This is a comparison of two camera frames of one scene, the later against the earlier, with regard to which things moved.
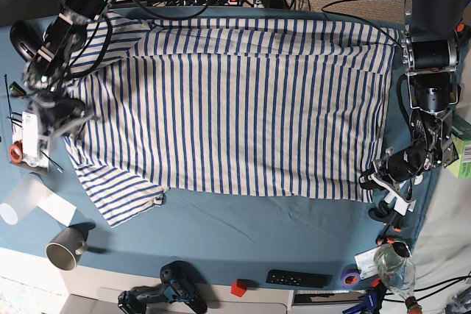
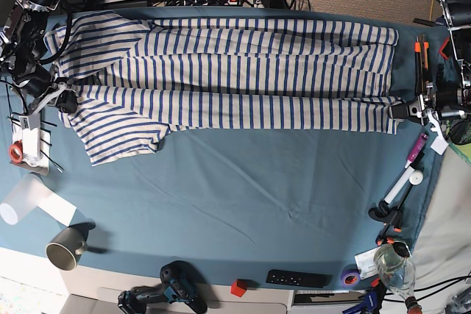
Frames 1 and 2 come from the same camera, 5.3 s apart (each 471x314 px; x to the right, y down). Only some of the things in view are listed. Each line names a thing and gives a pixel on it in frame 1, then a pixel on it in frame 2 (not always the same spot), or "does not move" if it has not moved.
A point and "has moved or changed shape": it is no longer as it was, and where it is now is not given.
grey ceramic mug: x=67 y=244 does not move
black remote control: x=304 y=279 does not move
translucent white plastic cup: x=23 y=198 does not move
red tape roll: x=15 y=151 does not move
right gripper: x=395 y=168 to x=449 y=104
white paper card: x=366 y=263 does not move
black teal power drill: x=180 y=283 does not move
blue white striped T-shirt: x=267 y=106 has moved or changed shape
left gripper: x=58 y=112 to x=40 y=84
